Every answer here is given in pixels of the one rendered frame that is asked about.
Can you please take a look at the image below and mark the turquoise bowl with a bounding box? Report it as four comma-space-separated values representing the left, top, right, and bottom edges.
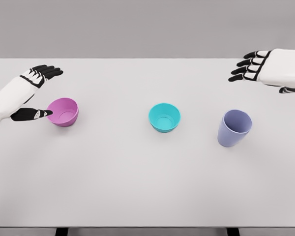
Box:
148, 103, 182, 134

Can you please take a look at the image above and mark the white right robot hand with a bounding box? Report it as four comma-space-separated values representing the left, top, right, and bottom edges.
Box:
228, 48, 295, 94

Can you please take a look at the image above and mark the pink bowl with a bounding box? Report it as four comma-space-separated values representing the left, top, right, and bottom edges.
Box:
46, 97, 79, 128

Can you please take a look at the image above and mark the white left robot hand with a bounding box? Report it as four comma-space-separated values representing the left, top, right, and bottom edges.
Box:
0, 64, 64, 125

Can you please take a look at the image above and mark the lavender cup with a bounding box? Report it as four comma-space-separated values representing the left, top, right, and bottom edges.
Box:
217, 109, 253, 148

